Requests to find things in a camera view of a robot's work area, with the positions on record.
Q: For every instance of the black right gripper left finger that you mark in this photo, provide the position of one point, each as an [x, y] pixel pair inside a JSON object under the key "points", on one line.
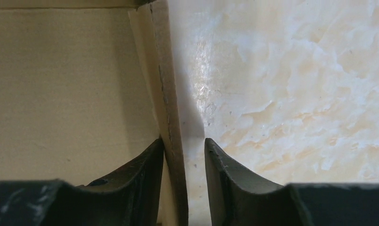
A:
{"points": [[127, 196]]}

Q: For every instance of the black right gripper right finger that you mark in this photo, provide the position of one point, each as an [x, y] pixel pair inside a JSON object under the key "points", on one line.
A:
{"points": [[239, 197]]}

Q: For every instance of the large cardboard box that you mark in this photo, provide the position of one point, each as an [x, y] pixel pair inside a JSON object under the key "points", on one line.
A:
{"points": [[85, 87]]}

